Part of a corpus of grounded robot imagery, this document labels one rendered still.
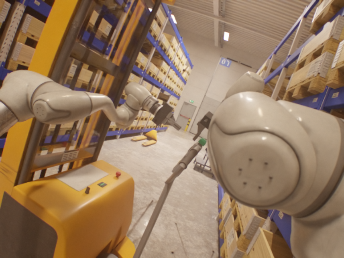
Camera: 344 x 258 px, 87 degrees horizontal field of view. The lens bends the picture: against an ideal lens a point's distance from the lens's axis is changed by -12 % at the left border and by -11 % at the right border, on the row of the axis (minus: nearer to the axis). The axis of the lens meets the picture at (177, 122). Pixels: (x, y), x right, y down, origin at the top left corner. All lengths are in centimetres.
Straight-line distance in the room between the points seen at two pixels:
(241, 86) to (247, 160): 60
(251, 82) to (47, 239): 108
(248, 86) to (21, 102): 76
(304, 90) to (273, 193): 203
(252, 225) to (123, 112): 138
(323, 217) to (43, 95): 71
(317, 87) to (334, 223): 168
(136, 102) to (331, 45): 160
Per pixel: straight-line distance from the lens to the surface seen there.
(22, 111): 80
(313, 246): 27
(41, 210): 109
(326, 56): 198
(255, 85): 75
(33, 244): 121
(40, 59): 113
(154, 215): 123
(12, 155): 124
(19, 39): 292
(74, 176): 138
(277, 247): 179
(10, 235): 131
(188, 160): 95
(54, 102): 69
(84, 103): 75
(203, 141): 106
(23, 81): 81
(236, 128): 18
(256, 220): 190
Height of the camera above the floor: 153
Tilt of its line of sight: 4 degrees down
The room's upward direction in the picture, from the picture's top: 23 degrees clockwise
